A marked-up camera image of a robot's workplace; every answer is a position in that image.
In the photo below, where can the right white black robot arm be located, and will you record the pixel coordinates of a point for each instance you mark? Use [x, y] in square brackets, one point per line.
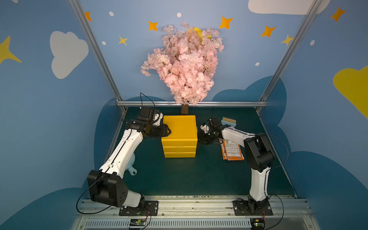
[258, 155]

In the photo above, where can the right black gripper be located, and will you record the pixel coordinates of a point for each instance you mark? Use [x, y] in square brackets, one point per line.
[206, 136]

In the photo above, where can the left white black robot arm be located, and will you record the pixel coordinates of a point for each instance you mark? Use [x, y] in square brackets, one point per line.
[106, 185]

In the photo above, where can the right circuit board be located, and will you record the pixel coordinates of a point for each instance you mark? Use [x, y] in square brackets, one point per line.
[257, 224]

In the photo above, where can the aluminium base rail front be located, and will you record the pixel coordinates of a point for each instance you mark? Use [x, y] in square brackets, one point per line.
[199, 213]

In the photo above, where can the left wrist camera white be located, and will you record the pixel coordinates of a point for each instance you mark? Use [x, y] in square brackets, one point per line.
[157, 118]

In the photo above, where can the yellow drawer cabinet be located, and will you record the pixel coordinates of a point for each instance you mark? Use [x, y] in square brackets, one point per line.
[182, 142]

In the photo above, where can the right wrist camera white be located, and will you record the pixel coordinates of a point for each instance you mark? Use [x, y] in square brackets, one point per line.
[205, 127]

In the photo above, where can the orange flower seed bag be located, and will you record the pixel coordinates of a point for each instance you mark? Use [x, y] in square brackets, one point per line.
[223, 149]

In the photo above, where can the light blue hand brush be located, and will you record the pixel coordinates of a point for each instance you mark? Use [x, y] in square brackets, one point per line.
[228, 121]

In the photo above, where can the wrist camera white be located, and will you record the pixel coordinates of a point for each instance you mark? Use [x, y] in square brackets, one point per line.
[205, 127]
[157, 118]

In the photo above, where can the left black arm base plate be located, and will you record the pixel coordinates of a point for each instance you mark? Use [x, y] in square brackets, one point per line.
[147, 208]

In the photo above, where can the left circuit board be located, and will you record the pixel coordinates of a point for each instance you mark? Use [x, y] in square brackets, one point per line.
[137, 223]

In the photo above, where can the circuit board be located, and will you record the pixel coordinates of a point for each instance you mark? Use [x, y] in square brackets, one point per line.
[257, 224]
[137, 223]

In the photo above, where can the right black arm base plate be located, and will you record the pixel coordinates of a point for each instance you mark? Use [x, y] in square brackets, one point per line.
[245, 208]

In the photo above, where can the pink blossom artificial tree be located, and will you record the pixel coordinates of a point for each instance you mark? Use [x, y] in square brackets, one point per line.
[187, 63]

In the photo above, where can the light blue dustpan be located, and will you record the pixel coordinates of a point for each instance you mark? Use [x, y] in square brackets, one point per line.
[130, 165]

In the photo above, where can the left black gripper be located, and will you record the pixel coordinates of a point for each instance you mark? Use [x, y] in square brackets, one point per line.
[160, 130]

